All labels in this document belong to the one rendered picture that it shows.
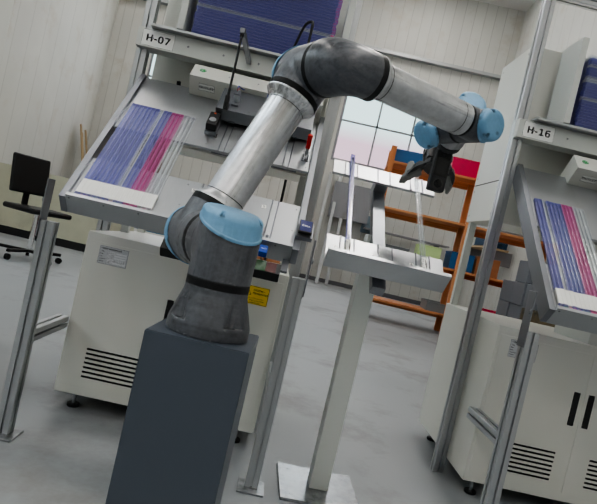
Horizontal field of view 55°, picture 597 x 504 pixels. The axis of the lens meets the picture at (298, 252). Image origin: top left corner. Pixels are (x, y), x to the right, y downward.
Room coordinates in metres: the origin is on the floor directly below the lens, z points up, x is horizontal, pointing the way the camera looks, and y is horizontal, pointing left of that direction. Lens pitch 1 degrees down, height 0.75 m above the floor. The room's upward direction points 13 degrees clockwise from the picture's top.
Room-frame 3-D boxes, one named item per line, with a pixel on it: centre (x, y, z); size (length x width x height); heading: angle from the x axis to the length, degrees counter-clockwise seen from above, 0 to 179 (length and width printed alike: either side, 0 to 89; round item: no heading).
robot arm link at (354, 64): (1.22, -0.16, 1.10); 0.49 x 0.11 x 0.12; 122
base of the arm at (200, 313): (1.04, 0.13, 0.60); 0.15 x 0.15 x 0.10
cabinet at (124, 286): (2.27, 0.37, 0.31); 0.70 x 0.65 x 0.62; 92
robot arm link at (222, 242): (1.04, 0.13, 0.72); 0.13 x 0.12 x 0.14; 32
